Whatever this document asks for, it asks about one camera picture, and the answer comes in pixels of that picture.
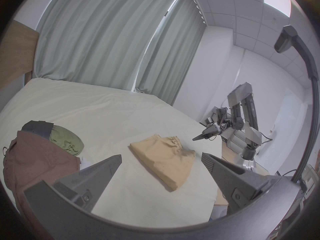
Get white garment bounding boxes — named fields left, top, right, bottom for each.
left=79, top=156, right=92, bottom=169

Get green garment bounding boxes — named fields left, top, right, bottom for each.
left=49, top=125, right=85, bottom=157

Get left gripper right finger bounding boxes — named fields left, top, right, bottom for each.
left=201, top=152, right=270, bottom=213

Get black garment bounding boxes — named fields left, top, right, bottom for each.
left=21, top=120, right=54, bottom=140

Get pale green curtain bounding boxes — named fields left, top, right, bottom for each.
left=136, top=0, right=207, bottom=107
left=34, top=0, right=187, bottom=91

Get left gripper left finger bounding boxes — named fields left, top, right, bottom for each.
left=52, top=154, right=122, bottom=213

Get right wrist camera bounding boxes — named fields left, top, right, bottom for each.
left=206, top=106, right=227, bottom=124

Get brown shorts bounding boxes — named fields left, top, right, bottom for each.
left=2, top=130, right=81, bottom=214

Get beige shorts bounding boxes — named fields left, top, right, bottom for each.
left=129, top=133, right=196, bottom=192

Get bed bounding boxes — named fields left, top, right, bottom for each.
left=0, top=20, right=227, bottom=224

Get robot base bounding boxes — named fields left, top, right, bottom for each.
left=221, top=130, right=265, bottom=172

